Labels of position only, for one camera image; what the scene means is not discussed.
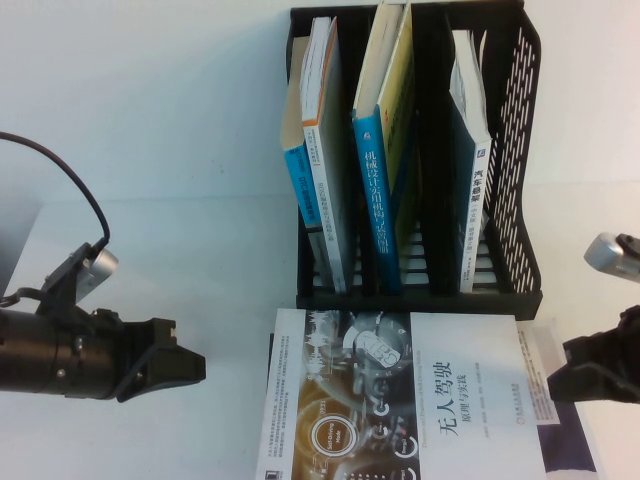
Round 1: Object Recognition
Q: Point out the cyan spine book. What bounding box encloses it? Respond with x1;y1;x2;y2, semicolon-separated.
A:
281;37;332;291

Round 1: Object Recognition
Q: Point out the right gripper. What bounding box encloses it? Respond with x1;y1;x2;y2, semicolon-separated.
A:
547;305;640;404

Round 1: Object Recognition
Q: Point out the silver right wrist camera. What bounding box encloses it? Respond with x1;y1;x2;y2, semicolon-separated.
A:
583;232;640;277

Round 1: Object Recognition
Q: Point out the white autonomous driving book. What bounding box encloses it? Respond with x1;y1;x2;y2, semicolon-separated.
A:
254;307;546;480

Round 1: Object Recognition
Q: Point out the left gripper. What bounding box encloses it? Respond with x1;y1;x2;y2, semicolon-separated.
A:
52;307;207;404

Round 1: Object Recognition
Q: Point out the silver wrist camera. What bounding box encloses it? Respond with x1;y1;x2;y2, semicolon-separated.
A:
583;232;640;277
74;247;120;292

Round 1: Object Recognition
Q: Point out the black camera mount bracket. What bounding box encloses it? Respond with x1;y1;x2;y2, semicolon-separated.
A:
42;242;101;321

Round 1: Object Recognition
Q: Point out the black plastic book stand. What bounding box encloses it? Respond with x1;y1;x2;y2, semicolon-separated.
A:
287;0;544;321

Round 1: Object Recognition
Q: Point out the blue spine mechanical design book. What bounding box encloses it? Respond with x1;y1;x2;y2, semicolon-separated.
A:
352;2;404;296

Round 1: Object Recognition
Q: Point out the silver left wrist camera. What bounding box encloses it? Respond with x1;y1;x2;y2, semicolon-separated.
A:
74;247;120;292

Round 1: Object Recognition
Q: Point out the yellow cover book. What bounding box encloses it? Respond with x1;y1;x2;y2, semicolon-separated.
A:
377;2;419;211

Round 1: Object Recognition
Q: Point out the white spine orange stripe book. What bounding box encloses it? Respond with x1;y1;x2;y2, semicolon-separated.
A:
298;16;351;294

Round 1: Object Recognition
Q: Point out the teal cover car suspension book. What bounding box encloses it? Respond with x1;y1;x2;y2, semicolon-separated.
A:
448;29;492;294

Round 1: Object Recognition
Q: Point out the dark mobile robot book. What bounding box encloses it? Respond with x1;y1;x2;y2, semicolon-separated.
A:
268;317;599;480

